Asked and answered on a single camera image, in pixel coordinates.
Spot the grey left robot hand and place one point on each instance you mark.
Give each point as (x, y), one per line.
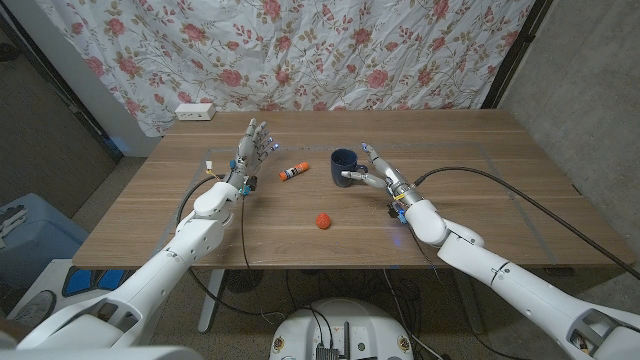
(247, 152)

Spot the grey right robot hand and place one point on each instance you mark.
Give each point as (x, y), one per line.
(392, 180)

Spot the dark blue ceramic mug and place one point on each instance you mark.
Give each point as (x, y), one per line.
(342, 162)

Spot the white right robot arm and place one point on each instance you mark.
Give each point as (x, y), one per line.
(500, 275)

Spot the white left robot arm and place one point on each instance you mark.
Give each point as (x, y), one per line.
(165, 270)

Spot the red strawberry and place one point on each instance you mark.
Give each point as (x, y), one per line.
(323, 221)

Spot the orange glue stick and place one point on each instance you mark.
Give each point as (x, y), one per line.
(295, 171)

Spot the white power strip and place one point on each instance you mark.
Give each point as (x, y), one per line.
(195, 111)

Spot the floral backdrop cloth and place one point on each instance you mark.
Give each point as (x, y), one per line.
(300, 50)

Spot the grey table leg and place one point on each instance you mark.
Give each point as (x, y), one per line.
(470, 305)

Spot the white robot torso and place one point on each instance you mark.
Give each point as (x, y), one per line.
(360, 325)

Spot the white table leg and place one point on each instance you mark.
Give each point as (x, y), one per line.
(210, 305)

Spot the black backdrop stand pole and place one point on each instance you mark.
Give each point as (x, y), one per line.
(515, 50)

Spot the blue storage bin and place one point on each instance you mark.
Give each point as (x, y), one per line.
(40, 245)

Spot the white box with blue print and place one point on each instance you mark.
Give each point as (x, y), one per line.
(55, 280)

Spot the grey sneaker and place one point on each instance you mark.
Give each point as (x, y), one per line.
(35, 309)

